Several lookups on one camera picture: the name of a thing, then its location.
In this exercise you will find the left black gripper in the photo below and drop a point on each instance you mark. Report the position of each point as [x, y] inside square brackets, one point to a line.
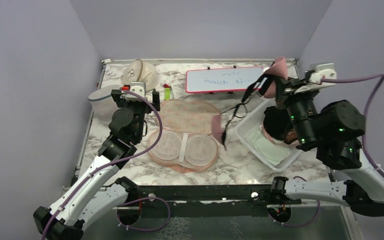
[123, 103]

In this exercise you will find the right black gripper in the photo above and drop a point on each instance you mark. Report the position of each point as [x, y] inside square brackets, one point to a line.
[286, 88]

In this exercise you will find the floral mesh laundry bag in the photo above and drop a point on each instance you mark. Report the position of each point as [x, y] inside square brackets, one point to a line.
[185, 144]

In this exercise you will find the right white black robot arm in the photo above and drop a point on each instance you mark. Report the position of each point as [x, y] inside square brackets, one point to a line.
[334, 132]

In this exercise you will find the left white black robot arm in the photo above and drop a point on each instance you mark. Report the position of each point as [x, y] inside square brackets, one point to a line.
[84, 202]

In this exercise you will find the white mesh laundry bag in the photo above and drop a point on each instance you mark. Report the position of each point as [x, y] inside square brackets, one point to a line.
[103, 105]

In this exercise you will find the pink bra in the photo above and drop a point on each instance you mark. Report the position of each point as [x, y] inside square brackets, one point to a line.
[288, 140]

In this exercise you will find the light green bra pads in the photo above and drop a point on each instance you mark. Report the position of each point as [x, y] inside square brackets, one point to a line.
[261, 147]

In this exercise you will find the green red marker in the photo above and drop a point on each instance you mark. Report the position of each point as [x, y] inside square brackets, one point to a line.
[168, 92]

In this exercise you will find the white plastic basket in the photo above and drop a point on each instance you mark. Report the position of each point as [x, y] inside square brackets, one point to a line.
[251, 123]

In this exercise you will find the red framed whiteboard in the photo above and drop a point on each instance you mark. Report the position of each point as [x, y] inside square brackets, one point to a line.
[217, 80]

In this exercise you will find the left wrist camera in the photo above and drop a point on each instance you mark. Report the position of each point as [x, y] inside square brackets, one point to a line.
[137, 87]

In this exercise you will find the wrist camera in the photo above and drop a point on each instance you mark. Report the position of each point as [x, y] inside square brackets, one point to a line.
[137, 87]
[320, 71]

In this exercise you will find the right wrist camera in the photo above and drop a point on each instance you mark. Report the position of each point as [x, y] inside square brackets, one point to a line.
[320, 71]

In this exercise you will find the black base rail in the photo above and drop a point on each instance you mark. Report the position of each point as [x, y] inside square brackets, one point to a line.
[194, 201]

